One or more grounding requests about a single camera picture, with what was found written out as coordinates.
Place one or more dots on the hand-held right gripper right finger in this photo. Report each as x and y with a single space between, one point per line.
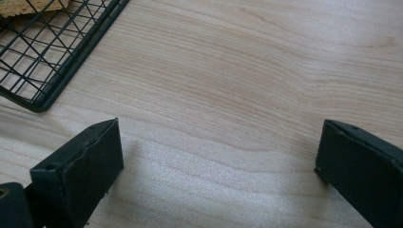
361 171

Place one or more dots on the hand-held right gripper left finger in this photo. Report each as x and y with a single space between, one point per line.
82 179

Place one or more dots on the yellow sponge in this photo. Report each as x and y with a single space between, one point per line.
28 7

